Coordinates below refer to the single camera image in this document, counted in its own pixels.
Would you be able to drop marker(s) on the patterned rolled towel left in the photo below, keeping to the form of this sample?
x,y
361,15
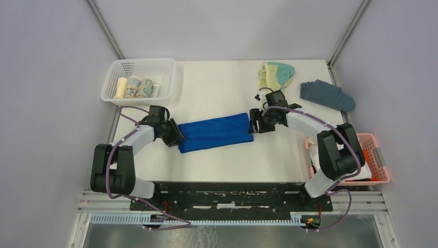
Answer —
x,y
133,87

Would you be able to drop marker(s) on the grey blue towel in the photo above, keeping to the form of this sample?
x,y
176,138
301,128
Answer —
x,y
328,95

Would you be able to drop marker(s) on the white cable duct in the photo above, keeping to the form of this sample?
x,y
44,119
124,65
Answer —
x,y
150,219

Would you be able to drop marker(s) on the pink plastic basket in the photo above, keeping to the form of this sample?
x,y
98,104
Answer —
x,y
377,163

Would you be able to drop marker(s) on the patterned rolled towel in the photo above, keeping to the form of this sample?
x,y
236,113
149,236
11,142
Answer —
x,y
147,89
133,87

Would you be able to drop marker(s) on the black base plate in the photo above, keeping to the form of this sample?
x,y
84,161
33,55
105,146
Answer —
x,y
230,201

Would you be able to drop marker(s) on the white cloth in pink basket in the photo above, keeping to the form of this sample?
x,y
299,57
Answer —
x,y
314,158

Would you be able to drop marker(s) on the aluminium frame rails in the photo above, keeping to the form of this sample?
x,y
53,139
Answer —
x,y
367,225

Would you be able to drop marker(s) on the cream rolled towel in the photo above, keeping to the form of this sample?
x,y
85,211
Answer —
x,y
121,87

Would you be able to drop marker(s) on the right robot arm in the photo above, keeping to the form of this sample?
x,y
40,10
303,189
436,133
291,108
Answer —
x,y
339,151

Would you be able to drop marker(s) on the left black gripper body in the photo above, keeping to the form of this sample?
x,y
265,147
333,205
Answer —
x,y
171,133

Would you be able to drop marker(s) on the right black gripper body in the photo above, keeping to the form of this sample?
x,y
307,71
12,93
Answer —
x,y
266,123

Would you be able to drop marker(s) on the white plastic basket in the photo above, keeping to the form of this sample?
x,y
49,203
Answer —
x,y
161,70

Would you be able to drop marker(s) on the patterned rolled towel right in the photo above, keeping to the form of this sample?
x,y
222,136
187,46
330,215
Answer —
x,y
147,89

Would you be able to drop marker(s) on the green yellow towel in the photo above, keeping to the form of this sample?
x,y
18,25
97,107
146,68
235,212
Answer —
x,y
275,76

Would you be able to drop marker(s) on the orange item in basket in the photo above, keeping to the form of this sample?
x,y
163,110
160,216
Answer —
x,y
366,156

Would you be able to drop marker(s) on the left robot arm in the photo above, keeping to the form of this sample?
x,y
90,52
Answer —
x,y
113,167

